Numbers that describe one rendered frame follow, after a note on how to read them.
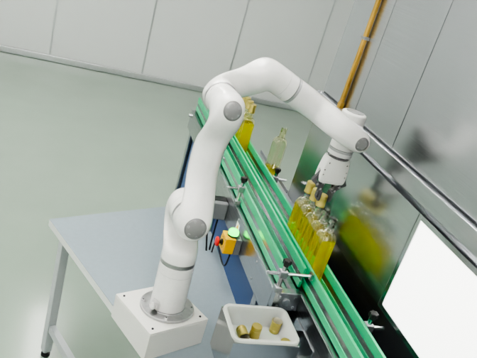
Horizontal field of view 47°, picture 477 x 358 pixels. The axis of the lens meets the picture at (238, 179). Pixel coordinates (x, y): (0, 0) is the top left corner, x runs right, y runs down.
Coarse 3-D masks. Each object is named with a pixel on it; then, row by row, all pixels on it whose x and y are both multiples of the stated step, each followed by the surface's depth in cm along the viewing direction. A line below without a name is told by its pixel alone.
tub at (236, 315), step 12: (228, 312) 175; (240, 312) 180; (252, 312) 181; (264, 312) 182; (276, 312) 184; (228, 324) 170; (240, 324) 182; (252, 324) 183; (264, 324) 184; (288, 324) 179; (264, 336) 180; (276, 336) 182; (288, 336) 177
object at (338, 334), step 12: (240, 144) 280; (252, 168) 256; (264, 192) 238; (288, 228) 211; (300, 252) 197; (312, 288) 185; (312, 300) 183; (324, 300) 176; (324, 312) 175; (336, 312) 169; (324, 324) 173; (336, 324) 167; (336, 336) 166; (348, 336) 160; (336, 348) 165; (348, 348) 159
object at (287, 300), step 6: (288, 288) 188; (276, 294) 184; (282, 294) 185; (288, 294) 185; (294, 294) 186; (300, 294) 187; (270, 300) 187; (276, 300) 186; (282, 300) 186; (288, 300) 186; (294, 300) 187; (270, 306) 186; (276, 306) 186; (282, 306) 187; (288, 306) 188; (294, 306) 188
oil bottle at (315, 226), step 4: (316, 220) 194; (312, 224) 194; (316, 224) 192; (320, 224) 192; (324, 224) 192; (312, 228) 194; (316, 228) 192; (320, 228) 191; (308, 232) 196; (312, 232) 193; (316, 232) 192; (308, 236) 196; (312, 236) 193; (308, 240) 195; (312, 240) 193; (304, 244) 198; (308, 244) 195; (304, 248) 198; (308, 248) 195; (304, 252) 197; (308, 252) 195
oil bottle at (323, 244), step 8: (320, 232) 188; (328, 232) 187; (320, 240) 187; (328, 240) 187; (312, 248) 192; (320, 248) 188; (328, 248) 188; (312, 256) 191; (320, 256) 189; (328, 256) 190; (312, 264) 190; (320, 264) 191; (320, 272) 192; (320, 280) 194
